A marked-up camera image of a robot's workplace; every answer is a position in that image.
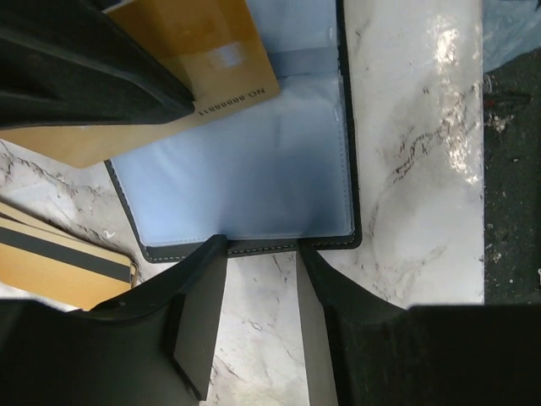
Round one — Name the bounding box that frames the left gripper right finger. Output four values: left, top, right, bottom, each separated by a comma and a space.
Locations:
297, 243, 540, 405

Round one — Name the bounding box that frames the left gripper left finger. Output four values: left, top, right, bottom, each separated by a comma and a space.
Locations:
1, 235, 228, 405

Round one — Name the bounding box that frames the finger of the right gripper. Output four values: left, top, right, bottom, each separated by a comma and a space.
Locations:
1, 1, 194, 129

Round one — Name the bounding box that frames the gold credit card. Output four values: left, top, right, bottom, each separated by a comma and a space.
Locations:
1, 1, 279, 167
1, 203, 138, 310

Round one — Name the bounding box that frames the black leather card holder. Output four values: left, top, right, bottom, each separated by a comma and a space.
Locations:
106, 1, 361, 263

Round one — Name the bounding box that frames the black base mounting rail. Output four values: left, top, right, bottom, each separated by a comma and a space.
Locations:
481, 0, 541, 308

